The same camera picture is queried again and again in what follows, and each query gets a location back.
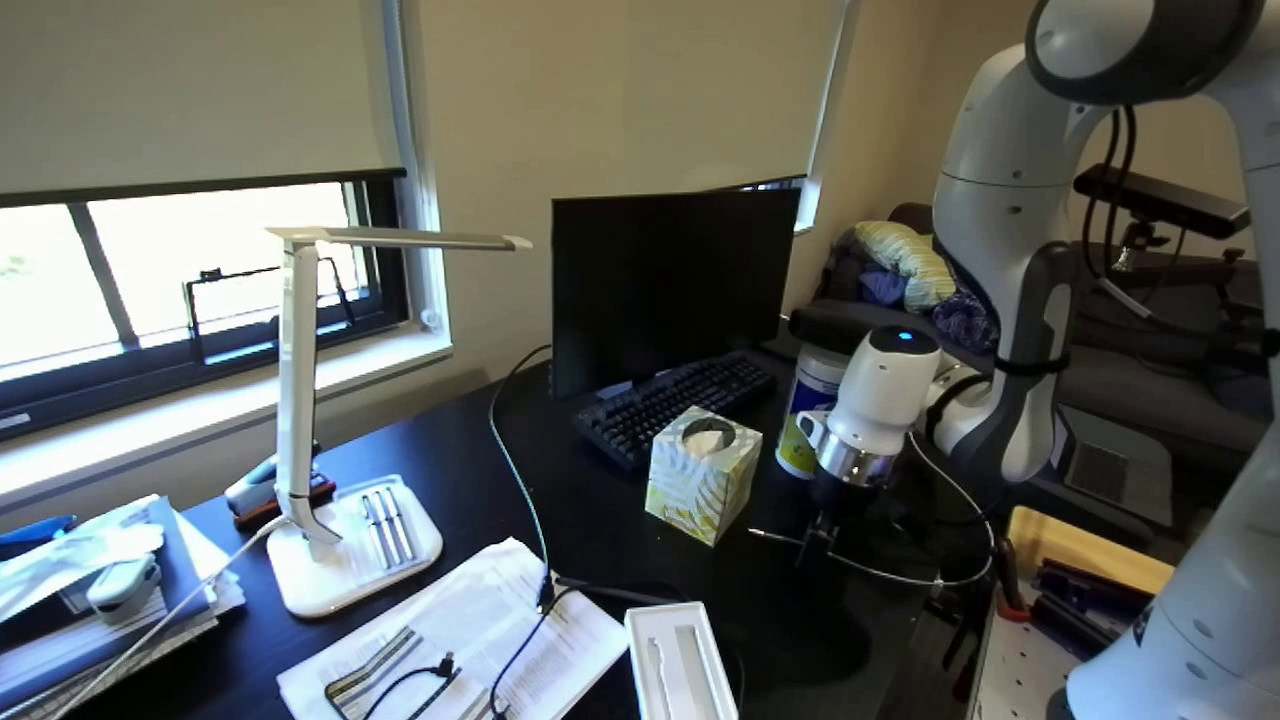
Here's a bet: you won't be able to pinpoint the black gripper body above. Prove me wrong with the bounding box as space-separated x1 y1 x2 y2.
793 471 893 572

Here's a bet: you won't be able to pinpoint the white charger cable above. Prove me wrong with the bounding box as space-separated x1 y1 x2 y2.
745 521 1001 595

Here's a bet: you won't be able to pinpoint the small dark laptop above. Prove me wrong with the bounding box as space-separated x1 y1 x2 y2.
1059 403 1178 532

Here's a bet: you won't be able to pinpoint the disinfecting wipes canister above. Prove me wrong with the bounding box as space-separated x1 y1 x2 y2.
772 340 857 484

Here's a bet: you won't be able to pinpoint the yellow patterned tissue box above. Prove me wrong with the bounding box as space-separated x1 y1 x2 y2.
641 403 767 553

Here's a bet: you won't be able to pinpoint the purple cloth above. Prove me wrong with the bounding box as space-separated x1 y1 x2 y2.
927 281 1009 361

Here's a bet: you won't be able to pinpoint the white perforated mounting table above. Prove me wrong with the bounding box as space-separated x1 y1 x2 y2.
965 584 1134 720

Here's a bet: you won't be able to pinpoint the wooden tray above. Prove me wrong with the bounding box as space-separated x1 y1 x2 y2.
994 500 1183 631

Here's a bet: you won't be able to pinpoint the black and red tools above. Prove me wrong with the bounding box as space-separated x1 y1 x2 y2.
1026 555 1166 660

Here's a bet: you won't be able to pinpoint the white folded booklet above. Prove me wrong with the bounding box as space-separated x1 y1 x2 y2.
495 584 635 720

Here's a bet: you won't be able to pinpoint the black computer monitor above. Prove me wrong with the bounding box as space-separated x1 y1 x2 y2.
547 175 810 478

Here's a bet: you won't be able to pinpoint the dark couch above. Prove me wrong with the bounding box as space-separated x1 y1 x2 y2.
810 194 1280 462

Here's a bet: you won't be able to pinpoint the papers stack on desk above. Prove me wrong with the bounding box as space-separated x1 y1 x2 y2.
354 568 572 720

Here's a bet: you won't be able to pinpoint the white printed paper sheet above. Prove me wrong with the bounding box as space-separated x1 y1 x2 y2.
275 535 555 720

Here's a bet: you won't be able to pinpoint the white desk lamp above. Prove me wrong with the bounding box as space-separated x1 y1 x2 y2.
259 225 534 622

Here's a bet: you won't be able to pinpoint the stack of books and papers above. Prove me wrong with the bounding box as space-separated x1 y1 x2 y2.
0 491 252 720

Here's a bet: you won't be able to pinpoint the cream roller blind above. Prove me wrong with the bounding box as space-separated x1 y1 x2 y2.
0 0 408 207

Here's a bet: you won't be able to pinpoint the grey laptop power cable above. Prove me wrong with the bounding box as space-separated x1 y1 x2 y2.
478 340 559 590

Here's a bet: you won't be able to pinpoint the black camera on stand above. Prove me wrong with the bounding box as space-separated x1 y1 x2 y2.
1071 159 1259 299

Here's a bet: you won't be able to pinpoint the black window frame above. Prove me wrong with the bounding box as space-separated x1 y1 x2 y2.
0 163 417 433

